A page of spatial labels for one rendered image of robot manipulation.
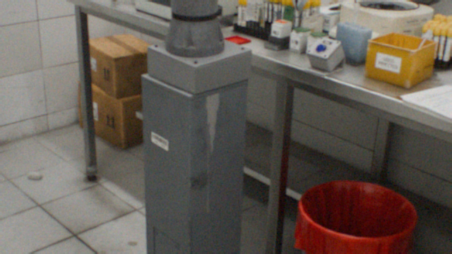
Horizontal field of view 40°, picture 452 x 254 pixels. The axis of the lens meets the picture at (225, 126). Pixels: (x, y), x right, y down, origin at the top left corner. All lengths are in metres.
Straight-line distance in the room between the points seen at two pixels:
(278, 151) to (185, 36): 0.54
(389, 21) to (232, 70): 0.56
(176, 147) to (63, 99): 1.99
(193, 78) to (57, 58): 2.02
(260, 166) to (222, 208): 0.79
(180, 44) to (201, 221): 0.48
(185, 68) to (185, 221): 0.42
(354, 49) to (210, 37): 0.45
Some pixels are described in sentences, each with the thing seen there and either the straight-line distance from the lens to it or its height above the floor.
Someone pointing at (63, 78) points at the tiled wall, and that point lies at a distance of 3.48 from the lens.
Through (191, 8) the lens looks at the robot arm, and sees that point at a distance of 1.49.
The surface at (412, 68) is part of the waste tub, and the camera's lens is 1.61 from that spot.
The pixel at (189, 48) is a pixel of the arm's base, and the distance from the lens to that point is 1.51.
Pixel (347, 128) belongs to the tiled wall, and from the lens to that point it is 2.54.
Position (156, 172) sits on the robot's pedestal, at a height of 0.61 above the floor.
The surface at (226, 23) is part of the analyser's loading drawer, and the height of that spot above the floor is 0.91.
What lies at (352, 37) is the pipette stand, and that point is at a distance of 1.77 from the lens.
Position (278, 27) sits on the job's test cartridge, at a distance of 1.86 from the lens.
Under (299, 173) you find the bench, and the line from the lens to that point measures 2.45.
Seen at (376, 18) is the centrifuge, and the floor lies 0.97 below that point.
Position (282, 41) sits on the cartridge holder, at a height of 0.90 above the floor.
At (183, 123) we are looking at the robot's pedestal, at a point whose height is 0.79.
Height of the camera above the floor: 1.39
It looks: 23 degrees down
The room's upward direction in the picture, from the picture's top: 2 degrees clockwise
